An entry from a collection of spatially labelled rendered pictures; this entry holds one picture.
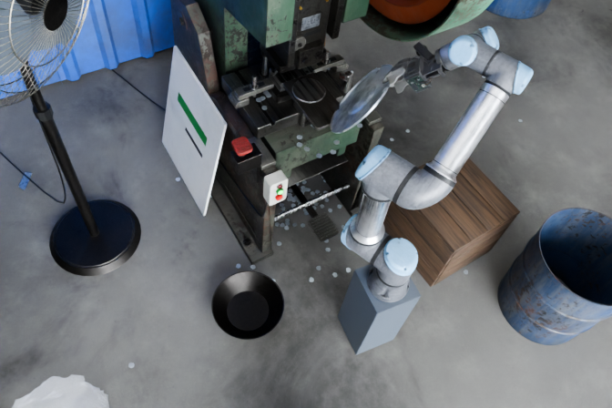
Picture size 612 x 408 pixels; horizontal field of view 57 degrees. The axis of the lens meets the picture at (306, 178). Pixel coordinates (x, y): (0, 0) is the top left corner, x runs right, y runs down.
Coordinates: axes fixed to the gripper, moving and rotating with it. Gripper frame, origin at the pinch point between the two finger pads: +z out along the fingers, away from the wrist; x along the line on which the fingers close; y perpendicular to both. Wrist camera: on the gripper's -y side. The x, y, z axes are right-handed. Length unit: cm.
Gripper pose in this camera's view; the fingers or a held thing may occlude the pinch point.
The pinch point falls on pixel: (387, 80)
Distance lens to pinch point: 181.4
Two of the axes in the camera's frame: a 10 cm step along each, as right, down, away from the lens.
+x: 6.3, 5.4, 5.6
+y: -1.6, 7.9, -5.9
